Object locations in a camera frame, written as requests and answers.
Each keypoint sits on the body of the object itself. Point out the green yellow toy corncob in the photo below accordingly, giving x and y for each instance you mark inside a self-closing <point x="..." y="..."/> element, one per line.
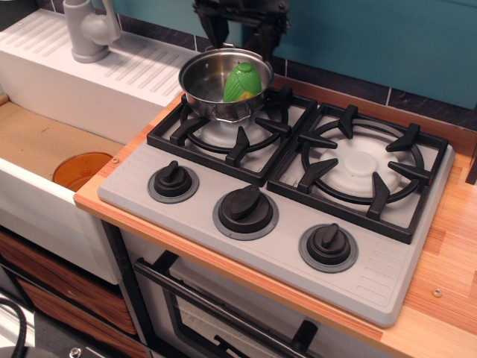
<point x="243" y="82"/>

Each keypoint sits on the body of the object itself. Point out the grey toy stove top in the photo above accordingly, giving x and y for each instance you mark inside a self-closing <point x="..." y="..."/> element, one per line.
<point x="373" y="288"/>

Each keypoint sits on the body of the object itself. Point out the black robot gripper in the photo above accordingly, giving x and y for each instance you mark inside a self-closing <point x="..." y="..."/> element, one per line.
<point x="269" y="18"/>

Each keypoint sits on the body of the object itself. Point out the white toy sink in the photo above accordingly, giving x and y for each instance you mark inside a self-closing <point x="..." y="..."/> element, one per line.
<point x="53" y="108"/>

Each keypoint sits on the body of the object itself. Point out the black middle stove knob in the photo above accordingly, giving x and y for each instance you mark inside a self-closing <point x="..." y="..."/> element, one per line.
<point x="246" y="214"/>

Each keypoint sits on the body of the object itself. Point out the black left stove knob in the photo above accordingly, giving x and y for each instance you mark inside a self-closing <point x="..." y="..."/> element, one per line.
<point x="173" y="184"/>

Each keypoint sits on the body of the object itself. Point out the black right stove knob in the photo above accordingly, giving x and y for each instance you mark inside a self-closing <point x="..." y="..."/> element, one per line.
<point x="328" y="248"/>

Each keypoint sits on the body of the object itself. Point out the toy oven door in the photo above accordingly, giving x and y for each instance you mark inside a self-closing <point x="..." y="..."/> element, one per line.
<point x="203" y="314"/>

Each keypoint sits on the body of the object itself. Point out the black stove knob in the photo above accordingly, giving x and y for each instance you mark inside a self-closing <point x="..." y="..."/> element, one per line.
<point x="246" y="214"/>
<point x="328" y="248"/>
<point x="173" y="184"/>

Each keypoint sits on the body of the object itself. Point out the black burner grate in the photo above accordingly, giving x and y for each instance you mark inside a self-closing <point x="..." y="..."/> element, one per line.
<point x="365" y="171"/>
<point x="248" y="150"/>

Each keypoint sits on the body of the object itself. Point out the black left burner grate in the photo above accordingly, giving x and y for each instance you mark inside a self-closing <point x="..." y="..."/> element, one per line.
<point x="248" y="150"/>

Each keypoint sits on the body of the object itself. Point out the orange sink drain plug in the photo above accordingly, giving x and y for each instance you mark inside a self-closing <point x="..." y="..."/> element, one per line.
<point x="74" y="172"/>

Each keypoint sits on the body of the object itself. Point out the grey toy faucet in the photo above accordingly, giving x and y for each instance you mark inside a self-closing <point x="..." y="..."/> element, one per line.
<point x="90" y="33"/>

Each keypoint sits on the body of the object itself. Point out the stainless steel pot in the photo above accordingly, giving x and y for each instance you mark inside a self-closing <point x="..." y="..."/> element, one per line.
<point x="203" y="79"/>

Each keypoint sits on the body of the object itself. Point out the wood grain drawer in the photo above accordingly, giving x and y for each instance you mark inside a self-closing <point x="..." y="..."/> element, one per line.
<point x="71" y="296"/>

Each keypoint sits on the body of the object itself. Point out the black right burner grate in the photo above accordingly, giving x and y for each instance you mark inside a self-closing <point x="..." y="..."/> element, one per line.
<point x="365" y="171"/>

